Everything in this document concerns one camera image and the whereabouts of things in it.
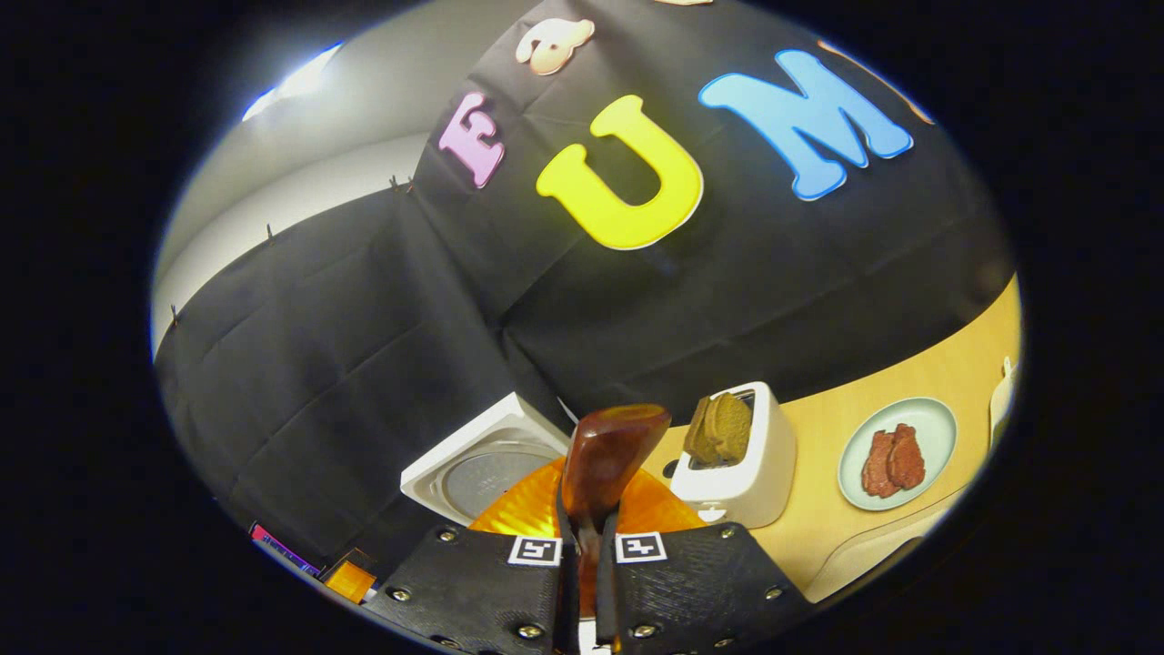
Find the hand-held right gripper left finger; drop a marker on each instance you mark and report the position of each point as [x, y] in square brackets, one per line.
[473, 591]

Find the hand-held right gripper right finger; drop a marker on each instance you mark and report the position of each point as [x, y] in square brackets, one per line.
[691, 591]

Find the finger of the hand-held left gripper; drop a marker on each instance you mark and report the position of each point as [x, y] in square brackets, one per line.
[350, 578]

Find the white rice cooker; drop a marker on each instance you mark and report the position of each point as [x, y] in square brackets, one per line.
[491, 473]

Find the brown wooden spoon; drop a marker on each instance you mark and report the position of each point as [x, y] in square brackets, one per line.
[605, 455]

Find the white toaster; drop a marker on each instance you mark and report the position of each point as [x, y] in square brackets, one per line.
[759, 473]

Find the brown toast slice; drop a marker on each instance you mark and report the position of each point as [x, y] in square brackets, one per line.
[732, 426]
[698, 432]

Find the cream rectangular tray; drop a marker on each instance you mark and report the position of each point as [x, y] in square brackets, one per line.
[864, 555]

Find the red-brown meat piece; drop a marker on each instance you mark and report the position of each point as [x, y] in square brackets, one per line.
[878, 466]
[907, 458]

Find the pale green plate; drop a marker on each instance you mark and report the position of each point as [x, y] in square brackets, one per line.
[932, 437]

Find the white divided bean dish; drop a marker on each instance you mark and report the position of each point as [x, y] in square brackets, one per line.
[1002, 405]

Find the large ceiling light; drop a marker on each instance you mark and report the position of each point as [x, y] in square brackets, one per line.
[296, 82]

